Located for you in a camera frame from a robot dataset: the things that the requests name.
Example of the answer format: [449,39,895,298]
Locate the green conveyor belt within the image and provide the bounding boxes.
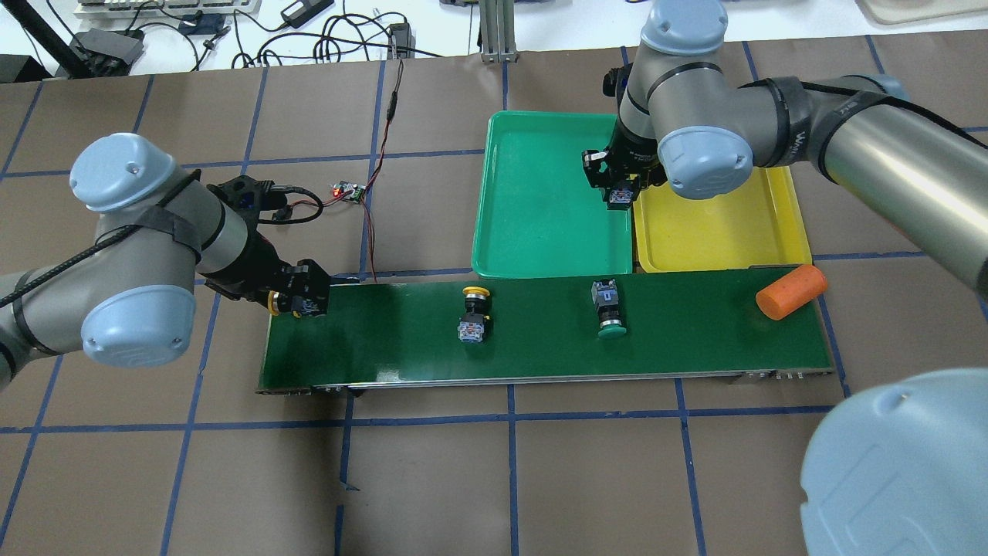
[257,267,834,394]

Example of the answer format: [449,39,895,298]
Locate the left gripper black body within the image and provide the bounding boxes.
[197,176,332,309]

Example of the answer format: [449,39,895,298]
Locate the red black wire with plug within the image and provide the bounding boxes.
[262,185,348,226]

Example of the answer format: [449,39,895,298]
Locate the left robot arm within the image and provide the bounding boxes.
[1,133,332,385]

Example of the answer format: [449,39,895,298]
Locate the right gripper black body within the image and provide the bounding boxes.
[583,138,668,204]

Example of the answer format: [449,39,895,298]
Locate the motor speed controller board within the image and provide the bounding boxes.
[331,181,367,205]

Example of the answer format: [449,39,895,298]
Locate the aluminium frame post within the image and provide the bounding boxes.
[479,0,518,63]

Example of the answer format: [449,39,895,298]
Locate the yellow push button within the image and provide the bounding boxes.
[456,286,492,344]
[266,291,329,319]

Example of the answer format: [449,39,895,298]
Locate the red black power wire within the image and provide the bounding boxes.
[361,58,406,285]

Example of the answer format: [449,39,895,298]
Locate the white keyboard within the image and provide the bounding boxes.
[73,1,262,20]

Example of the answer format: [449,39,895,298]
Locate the green push button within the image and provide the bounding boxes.
[604,180,638,211]
[590,278,628,339]

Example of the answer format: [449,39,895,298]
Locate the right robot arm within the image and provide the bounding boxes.
[582,1,987,555]

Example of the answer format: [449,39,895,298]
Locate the plain orange cylinder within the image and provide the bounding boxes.
[755,264,829,320]

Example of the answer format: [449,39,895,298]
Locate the yellow plastic tray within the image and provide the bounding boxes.
[624,108,814,274]

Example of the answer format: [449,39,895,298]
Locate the black braided cable sleeve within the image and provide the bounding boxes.
[0,174,201,310]

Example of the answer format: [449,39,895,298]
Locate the green plastic tray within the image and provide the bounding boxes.
[472,110,633,279]

